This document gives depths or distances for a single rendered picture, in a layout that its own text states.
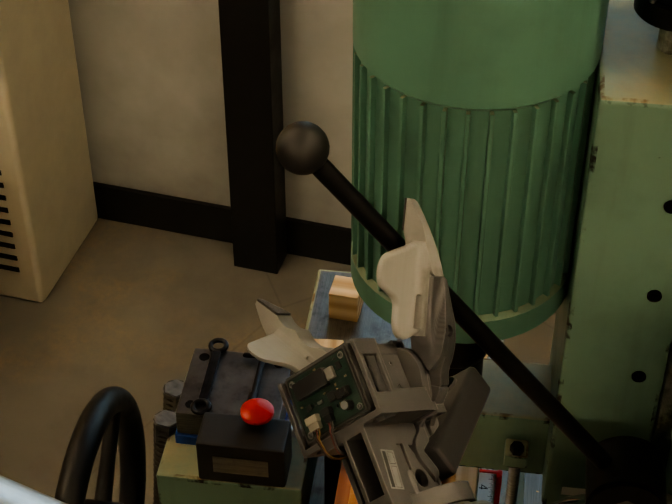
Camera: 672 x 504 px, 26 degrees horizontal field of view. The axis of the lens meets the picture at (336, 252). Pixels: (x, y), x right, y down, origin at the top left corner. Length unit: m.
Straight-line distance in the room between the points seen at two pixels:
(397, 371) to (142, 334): 1.94
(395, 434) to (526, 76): 0.25
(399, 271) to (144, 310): 2.00
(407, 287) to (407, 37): 0.16
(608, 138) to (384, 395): 0.24
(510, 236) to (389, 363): 0.16
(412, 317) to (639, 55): 0.25
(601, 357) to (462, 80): 0.28
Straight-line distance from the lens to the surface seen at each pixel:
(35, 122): 2.78
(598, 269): 1.08
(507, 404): 1.25
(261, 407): 1.30
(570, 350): 1.13
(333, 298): 1.55
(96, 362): 2.83
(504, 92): 0.97
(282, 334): 1.03
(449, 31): 0.94
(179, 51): 2.83
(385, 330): 1.55
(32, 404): 2.77
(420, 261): 0.96
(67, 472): 1.38
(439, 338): 0.95
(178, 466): 1.35
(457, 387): 1.03
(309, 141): 0.92
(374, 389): 0.91
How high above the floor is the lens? 1.97
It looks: 41 degrees down
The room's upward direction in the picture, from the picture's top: straight up
